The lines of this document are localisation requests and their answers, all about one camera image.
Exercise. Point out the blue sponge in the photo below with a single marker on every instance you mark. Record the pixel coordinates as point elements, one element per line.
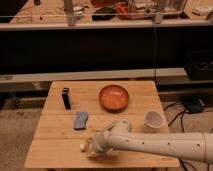
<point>80,120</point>

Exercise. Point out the black box at right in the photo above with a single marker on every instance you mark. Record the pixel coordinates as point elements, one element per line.
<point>199,65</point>

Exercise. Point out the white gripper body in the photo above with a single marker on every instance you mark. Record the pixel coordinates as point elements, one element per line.
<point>97,145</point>

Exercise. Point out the black rectangular block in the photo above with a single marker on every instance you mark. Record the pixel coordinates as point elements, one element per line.
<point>65,97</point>

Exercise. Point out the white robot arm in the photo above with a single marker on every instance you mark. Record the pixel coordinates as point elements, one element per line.
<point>118,136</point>

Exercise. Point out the white paper cup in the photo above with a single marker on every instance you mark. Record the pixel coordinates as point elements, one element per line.
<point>153,121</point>

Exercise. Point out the black power adapter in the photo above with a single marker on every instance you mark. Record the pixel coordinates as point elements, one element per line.
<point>193,105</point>

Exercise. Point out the red tool on shelf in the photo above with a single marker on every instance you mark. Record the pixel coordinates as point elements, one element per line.
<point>123,11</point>

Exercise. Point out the small white bottle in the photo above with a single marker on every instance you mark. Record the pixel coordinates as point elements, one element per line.
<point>83,147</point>

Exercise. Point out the vertical metal post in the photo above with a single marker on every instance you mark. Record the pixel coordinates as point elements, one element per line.
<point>69,10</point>

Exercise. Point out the black object on shelf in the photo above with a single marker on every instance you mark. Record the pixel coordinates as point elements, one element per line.
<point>103,14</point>

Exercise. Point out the orange ceramic bowl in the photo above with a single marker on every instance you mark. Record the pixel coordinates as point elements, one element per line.
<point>113,97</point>

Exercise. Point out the wooden table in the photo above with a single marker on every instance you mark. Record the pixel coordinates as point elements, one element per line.
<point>57,145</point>

